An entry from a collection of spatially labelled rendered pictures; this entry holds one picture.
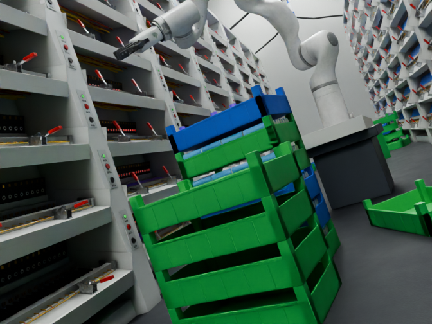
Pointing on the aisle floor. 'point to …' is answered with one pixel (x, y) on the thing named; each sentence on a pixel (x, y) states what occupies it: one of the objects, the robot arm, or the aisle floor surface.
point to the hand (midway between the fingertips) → (121, 53)
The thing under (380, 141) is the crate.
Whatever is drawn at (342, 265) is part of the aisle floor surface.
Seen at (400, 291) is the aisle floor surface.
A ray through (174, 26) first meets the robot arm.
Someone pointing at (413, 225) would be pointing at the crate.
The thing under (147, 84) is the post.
